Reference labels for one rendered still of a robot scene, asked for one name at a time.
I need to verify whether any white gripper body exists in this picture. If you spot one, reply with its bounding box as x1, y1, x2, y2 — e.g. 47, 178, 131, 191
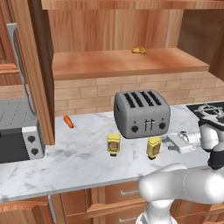
167, 132, 202, 155

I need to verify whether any yellow mustard bottle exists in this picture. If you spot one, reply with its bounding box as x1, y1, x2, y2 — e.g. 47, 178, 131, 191
106, 133, 122, 158
145, 136, 163, 161

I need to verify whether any wooden base cabinet door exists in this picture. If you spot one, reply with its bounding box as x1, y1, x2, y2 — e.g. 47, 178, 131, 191
0, 195, 55, 224

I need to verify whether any grey four-slot toaster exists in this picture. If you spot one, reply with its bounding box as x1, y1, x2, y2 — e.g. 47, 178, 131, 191
113, 88, 172, 140

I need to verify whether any black hob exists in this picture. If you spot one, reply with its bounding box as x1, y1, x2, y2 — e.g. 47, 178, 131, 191
185, 101, 224, 124

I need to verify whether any wooden drawer front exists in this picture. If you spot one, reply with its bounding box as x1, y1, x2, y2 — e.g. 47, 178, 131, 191
104, 203, 151, 224
104, 179, 147, 206

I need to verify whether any yellow food item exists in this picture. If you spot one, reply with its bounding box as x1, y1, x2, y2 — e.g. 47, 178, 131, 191
131, 45, 148, 55

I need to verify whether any orange carrot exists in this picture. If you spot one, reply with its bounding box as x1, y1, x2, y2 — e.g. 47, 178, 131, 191
63, 115, 75, 130

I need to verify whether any grey toaster oven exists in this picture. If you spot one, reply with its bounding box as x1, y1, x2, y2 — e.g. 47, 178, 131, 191
0, 98, 46, 165

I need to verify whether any silver drawer handle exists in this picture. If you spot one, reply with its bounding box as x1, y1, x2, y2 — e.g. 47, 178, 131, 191
120, 189, 140, 196
126, 215, 142, 224

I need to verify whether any open wooden wall cabinet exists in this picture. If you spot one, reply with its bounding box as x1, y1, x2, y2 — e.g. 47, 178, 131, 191
40, 0, 224, 82

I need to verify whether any silver base cabinet handle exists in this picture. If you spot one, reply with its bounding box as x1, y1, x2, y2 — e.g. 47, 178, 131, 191
47, 194, 59, 224

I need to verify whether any grey cabinet door handle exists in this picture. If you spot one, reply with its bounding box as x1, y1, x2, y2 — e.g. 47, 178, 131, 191
6, 22, 39, 118

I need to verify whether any closed wooden wall cabinet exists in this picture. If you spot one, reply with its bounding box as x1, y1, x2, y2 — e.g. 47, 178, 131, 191
0, 0, 24, 88

